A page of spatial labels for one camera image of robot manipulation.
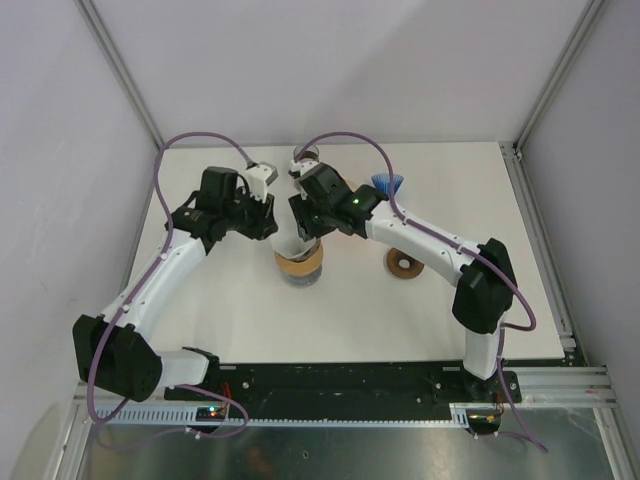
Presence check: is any white paper coffee filter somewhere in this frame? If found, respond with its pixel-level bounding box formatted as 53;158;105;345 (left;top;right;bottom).
269;216;312;259

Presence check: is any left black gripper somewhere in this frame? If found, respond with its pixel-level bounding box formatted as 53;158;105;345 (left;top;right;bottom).
221;185;278;241

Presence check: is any dark wooden dripper ring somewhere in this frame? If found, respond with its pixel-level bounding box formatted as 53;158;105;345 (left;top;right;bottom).
385;247;426;279

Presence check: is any light wooden dripper ring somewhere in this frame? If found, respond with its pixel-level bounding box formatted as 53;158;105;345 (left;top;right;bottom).
273;244;325;277

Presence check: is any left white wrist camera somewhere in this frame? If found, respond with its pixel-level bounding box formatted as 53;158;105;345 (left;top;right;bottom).
244;162;278;203

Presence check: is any blue glass dripper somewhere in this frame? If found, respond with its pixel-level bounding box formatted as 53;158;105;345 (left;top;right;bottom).
371;173;404;196

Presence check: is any glass carafe with brown band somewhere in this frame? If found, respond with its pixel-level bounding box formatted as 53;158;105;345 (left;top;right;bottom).
293;145;319;163

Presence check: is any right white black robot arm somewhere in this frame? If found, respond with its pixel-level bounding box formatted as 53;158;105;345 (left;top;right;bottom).
289;161;516;401

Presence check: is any glass server pitcher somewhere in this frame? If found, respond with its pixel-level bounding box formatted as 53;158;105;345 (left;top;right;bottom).
283;268;322;288

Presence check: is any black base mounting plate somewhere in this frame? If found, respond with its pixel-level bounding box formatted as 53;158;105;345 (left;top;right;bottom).
164;361;522;419

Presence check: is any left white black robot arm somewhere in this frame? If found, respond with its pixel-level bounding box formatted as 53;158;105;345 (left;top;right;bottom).
72;163;278;402

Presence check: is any white slotted cable duct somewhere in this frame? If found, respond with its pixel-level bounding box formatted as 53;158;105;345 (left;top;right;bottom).
109;403;469;428

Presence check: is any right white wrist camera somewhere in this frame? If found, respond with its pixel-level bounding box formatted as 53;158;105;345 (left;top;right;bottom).
288;160;317;180

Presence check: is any clear glass dripper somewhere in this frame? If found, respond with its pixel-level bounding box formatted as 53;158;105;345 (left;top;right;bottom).
291;239;321;263

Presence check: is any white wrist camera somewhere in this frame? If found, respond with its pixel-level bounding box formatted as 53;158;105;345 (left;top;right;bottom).
288;160;317;180
244;162;278;203

